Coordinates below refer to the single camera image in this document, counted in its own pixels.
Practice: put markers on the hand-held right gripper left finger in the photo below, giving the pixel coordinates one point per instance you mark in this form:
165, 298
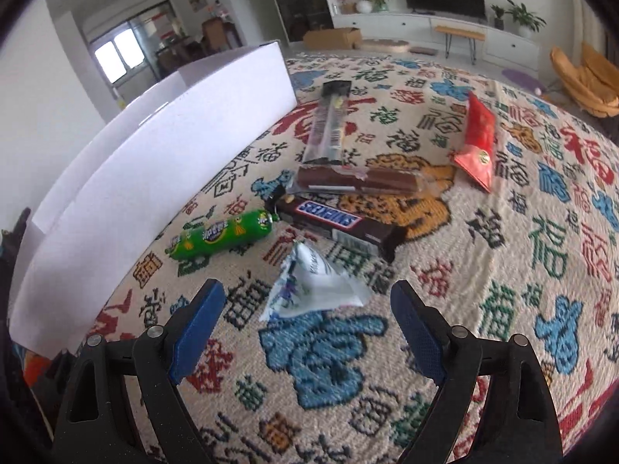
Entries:
198, 331

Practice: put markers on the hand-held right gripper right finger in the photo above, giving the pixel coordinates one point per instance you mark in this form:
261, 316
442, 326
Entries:
420, 333

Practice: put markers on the white triangular snack packet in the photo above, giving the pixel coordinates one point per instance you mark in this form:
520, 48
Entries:
319, 280

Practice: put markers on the white box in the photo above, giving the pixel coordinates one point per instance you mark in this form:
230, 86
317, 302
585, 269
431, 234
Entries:
145, 179

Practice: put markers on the brown snack bar clear wrapper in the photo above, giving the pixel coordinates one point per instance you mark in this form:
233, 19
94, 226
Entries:
358, 181

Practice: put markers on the clear packet with black header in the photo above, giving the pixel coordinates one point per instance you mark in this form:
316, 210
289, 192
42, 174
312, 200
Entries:
329, 125

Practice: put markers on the green sausage snack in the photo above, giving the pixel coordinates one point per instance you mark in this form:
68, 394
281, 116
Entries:
217, 234

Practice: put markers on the printed blanket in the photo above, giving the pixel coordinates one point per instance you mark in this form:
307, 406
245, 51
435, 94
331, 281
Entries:
483, 251

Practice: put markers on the brown chocolate bar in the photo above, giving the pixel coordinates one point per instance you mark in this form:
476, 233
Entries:
338, 225

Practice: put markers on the red snack packet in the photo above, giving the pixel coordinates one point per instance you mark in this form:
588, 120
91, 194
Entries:
476, 140

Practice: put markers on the purple floor mat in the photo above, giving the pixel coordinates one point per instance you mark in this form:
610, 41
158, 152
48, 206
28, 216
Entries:
520, 77

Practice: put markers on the grey floor mat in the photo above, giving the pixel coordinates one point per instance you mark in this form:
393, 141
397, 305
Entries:
422, 51

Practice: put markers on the beige round floor cushion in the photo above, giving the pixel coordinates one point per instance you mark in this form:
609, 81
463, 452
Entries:
384, 46

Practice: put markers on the wooden dining chair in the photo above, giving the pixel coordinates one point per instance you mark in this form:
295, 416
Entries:
220, 34

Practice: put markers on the orange lounge chair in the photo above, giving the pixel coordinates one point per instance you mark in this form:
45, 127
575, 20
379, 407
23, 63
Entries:
587, 82

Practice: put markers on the wooden bench with metal legs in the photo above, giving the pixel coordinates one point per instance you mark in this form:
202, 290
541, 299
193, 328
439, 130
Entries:
459, 34

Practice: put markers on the white television cabinet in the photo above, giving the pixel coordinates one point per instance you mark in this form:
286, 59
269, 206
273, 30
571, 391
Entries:
411, 26

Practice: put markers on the cardboard box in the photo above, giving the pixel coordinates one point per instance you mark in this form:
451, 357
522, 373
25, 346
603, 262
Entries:
331, 38

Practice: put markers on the small dark potted plant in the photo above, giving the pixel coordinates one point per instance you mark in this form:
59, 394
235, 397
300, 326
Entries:
498, 18

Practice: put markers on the round white vase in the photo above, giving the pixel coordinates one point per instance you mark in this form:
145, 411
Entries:
363, 6

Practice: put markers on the large leafy potted plant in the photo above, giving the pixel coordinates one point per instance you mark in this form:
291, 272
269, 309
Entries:
524, 17

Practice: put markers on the tall dark cabinet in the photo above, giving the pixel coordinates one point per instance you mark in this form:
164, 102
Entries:
297, 0

